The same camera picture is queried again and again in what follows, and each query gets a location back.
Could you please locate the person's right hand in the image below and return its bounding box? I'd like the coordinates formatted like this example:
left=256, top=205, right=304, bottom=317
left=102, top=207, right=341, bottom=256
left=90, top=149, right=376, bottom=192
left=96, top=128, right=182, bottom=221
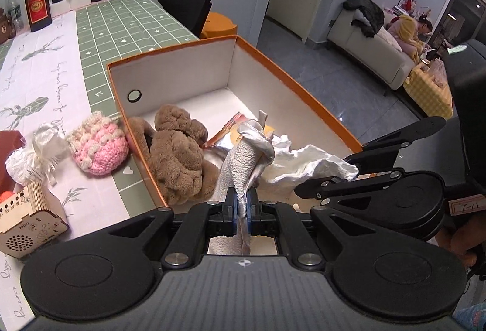
left=435, top=223, right=480, bottom=268

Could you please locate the clear water bottle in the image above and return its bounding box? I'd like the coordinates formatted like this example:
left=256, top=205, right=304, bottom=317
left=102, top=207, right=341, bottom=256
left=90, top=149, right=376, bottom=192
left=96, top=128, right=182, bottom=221
left=5, top=0, right=24, bottom=32

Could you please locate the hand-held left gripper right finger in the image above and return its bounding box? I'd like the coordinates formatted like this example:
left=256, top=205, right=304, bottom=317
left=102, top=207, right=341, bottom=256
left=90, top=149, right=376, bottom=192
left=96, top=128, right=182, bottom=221
left=246, top=188, right=385, bottom=270

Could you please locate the brown plush toy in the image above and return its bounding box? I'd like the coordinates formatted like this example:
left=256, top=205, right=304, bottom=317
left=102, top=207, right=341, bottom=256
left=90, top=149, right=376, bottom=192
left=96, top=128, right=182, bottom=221
left=128, top=104, right=221, bottom=207

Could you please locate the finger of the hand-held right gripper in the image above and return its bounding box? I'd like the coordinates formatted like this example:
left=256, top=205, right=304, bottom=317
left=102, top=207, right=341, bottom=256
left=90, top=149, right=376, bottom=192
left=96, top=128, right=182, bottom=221
left=293, top=168, right=405, bottom=201
left=341, top=116, right=447, bottom=167

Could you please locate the red soft cushion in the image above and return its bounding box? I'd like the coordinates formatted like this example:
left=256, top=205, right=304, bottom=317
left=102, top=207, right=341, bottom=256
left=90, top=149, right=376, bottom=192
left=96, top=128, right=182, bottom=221
left=0, top=130, right=27, bottom=196

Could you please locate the person's blue jeans leg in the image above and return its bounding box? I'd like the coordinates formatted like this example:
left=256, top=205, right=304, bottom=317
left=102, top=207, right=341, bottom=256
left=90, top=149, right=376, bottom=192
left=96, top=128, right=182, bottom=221
left=453, top=306, right=486, bottom=331

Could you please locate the orange stool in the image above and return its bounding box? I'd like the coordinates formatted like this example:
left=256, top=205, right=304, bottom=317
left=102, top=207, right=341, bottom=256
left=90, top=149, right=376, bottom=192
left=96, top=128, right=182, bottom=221
left=199, top=11, right=238, bottom=40

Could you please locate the foil snack packet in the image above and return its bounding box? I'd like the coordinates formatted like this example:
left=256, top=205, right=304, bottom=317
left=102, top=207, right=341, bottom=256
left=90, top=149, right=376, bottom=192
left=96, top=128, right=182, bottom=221
left=203, top=111, right=266, bottom=155

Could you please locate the dark glass sliding door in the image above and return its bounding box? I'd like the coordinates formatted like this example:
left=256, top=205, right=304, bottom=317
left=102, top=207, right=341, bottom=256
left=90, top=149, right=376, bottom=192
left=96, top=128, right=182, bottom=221
left=429, top=0, right=486, bottom=51

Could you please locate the brown bear bottle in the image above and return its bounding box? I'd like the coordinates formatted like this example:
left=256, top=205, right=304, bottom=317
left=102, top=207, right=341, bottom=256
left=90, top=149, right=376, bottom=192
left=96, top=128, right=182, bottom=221
left=0, top=8, right=17, bottom=39

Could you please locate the white printed table runner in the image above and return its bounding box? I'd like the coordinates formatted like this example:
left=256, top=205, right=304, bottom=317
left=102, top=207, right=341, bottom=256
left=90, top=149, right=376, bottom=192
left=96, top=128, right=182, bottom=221
left=0, top=10, right=157, bottom=321

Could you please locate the yellow checked cloth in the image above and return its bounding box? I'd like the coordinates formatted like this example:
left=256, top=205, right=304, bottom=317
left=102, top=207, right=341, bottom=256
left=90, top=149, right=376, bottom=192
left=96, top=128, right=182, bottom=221
left=403, top=61, right=455, bottom=120

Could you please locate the cream sofa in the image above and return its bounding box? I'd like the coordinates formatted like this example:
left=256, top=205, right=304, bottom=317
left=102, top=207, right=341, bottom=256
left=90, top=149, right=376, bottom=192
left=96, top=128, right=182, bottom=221
left=327, top=0, right=419, bottom=91

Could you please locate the wooden radio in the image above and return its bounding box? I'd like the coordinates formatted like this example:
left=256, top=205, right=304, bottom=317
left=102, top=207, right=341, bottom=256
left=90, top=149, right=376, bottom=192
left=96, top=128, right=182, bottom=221
left=0, top=181, right=70, bottom=259

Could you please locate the brown liquor bottle red label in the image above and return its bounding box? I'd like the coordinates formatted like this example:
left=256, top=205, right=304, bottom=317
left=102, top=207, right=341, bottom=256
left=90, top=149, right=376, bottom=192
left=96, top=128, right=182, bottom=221
left=24, top=0, right=53, bottom=32

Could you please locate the pink crochet pouch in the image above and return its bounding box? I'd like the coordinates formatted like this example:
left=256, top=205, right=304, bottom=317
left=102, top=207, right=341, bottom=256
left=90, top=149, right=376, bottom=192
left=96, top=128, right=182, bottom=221
left=67, top=111, right=130, bottom=176

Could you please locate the orange cardboard box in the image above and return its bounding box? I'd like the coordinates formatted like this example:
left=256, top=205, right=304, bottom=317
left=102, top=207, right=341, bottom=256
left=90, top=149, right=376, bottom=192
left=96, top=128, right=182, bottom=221
left=106, top=35, right=364, bottom=209

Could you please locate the white flat box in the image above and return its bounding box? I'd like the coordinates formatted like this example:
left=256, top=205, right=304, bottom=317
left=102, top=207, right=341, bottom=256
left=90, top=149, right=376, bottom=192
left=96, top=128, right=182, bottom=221
left=49, top=0, right=92, bottom=19

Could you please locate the white textured cloth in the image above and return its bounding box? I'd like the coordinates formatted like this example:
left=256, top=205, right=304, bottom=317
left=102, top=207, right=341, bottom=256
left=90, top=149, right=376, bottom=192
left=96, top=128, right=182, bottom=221
left=209, top=110, right=276, bottom=256

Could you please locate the white organza pouch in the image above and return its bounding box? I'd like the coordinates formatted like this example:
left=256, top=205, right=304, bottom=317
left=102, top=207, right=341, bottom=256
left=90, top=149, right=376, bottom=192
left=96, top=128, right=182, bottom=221
left=5, top=121, right=71, bottom=187

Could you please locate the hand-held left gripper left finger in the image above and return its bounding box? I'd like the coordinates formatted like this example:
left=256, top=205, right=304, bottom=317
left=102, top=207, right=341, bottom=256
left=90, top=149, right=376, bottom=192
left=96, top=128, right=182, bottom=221
left=102, top=187, right=240, bottom=270

